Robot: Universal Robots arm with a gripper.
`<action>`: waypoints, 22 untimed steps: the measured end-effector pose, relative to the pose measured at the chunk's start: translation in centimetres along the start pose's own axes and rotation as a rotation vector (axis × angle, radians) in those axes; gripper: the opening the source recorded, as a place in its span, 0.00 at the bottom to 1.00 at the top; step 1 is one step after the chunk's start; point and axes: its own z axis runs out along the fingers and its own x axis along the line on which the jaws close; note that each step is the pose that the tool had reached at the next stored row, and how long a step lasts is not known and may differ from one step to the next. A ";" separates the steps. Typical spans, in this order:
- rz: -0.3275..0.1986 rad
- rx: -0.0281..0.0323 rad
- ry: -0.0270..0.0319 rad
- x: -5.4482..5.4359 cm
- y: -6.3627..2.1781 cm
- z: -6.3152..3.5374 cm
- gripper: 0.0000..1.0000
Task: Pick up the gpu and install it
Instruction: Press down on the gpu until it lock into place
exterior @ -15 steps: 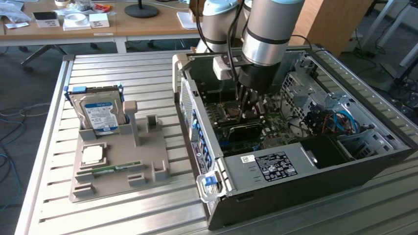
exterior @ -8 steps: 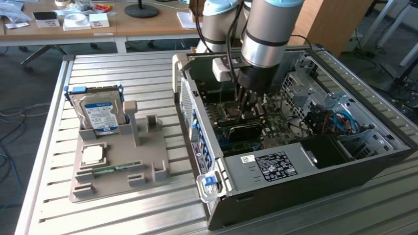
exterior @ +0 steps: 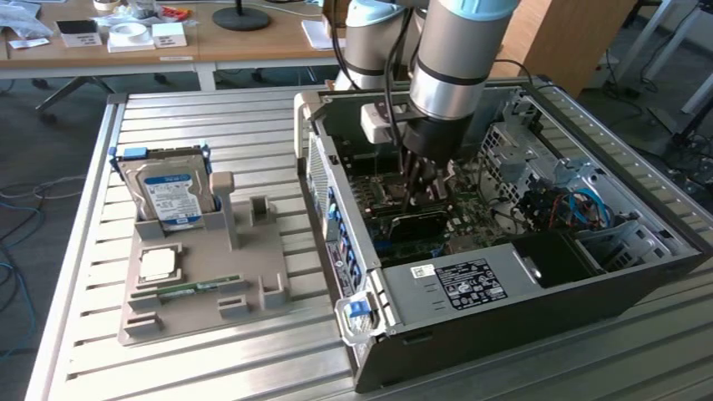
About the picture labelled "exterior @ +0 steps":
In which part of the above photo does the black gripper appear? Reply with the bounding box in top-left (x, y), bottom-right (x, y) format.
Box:
top-left (399, 115), bottom-right (472, 202)

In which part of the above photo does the graphics card with metal bracket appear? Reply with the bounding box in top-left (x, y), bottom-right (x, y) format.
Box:
top-left (388, 211), bottom-right (452, 242)

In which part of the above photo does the perforated metal drive cage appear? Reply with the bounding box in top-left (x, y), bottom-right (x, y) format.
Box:
top-left (479, 120), bottom-right (603, 197)

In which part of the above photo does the CPU socket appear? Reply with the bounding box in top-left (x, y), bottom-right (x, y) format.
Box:
top-left (378, 175), bottom-right (411, 206)

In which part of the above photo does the installed RAM stick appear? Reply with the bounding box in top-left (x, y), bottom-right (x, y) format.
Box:
top-left (372, 202), bottom-right (451, 222)

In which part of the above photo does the green motherboard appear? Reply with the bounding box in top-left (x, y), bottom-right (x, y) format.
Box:
top-left (348, 166), bottom-right (526, 262)

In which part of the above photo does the white paper booklet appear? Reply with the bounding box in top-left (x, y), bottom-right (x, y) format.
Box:
top-left (303, 18), bottom-right (348, 50)

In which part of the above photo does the wooden cabinet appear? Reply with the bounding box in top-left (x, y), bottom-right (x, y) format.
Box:
top-left (490, 0), bottom-right (640, 97)

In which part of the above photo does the brown cardboard box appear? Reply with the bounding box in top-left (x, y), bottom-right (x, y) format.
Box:
top-left (322, 0), bottom-right (351, 28)

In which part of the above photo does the grey power supply unit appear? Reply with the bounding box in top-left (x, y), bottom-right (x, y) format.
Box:
top-left (382, 244), bottom-right (546, 327)

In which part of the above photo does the metal disk bay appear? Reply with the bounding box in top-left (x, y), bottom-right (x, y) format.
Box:
top-left (573, 221), bottom-right (676, 272)

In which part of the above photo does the blue case latch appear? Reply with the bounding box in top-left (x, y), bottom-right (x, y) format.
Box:
top-left (344, 300), bottom-right (372, 321)

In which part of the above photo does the black round lamp base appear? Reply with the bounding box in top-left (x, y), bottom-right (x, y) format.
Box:
top-left (212, 0), bottom-right (274, 31)

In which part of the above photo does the black open PC case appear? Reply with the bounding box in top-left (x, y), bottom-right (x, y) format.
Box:
top-left (294, 74), bottom-right (713, 393)

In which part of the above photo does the hard disk with blue rails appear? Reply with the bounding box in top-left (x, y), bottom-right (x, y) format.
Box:
top-left (110, 144), bottom-right (219, 231)

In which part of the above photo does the grey parts rack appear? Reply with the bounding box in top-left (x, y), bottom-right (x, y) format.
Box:
top-left (115, 169), bottom-right (295, 347)

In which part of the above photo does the plain white box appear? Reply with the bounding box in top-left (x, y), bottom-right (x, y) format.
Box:
top-left (151, 22), bottom-right (188, 48)

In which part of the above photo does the green RAM stick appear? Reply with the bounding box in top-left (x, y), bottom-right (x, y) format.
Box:
top-left (131, 275), bottom-right (244, 298)

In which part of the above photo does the silver CPU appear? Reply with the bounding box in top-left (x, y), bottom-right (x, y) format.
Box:
top-left (139, 249), bottom-right (180, 282)

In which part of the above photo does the white flat box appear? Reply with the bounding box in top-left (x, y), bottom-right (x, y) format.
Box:
top-left (106, 35), bottom-right (158, 53)

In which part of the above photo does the white tape roll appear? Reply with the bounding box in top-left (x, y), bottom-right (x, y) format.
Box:
top-left (108, 23), bottom-right (155, 45)

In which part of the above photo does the white box with black top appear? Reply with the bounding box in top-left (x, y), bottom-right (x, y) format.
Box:
top-left (55, 19), bottom-right (103, 48)

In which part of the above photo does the wooden desk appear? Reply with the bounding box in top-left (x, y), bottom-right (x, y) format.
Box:
top-left (0, 0), bottom-right (507, 80)

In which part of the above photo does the clear plastic bag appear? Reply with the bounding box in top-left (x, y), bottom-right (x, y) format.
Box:
top-left (0, 0), bottom-right (55, 38)

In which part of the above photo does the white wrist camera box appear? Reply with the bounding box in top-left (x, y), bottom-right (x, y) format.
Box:
top-left (360, 103), bottom-right (418, 144)

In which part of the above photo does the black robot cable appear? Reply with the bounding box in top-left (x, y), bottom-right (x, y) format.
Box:
top-left (331, 0), bottom-right (426, 147)

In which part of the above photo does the black cable over case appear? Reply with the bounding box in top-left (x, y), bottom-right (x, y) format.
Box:
top-left (492, 58), bottom-right (559, 91)

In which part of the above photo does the red wire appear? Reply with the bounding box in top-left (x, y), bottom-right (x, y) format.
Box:
top-left (546, 194), bottom-right (564, 229)

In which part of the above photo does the blue wire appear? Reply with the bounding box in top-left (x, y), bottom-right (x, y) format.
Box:
top-left (567, 188), bottom-right (615, 229)

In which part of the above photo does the white table frame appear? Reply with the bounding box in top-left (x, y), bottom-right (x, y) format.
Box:
top-left (612, 0), bottom-right (713, 114)

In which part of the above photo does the white floor cable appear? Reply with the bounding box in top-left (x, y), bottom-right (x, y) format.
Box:
top-left (0, 173), bottom-right (86, 200)

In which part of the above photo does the blue floor cable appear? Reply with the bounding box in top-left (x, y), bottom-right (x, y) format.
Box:
top-left (0, 200), bottom-right (44, 360)

